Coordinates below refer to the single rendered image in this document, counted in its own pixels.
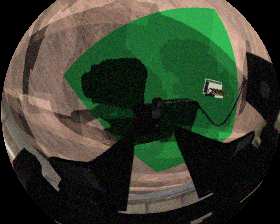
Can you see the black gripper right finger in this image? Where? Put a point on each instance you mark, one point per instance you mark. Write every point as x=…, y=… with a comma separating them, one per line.
x=206, y=158

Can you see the black rectangular block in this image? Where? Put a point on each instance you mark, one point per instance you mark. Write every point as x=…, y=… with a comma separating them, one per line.
x=263, y=92

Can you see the black cable with plug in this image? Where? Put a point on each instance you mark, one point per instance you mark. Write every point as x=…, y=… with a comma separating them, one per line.
x=147, y=116

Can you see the green circuit board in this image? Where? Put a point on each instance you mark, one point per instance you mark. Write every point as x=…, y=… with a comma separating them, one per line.
x=173, y=54

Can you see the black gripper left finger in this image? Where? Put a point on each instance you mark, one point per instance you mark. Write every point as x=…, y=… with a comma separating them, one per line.
x=110, y=172

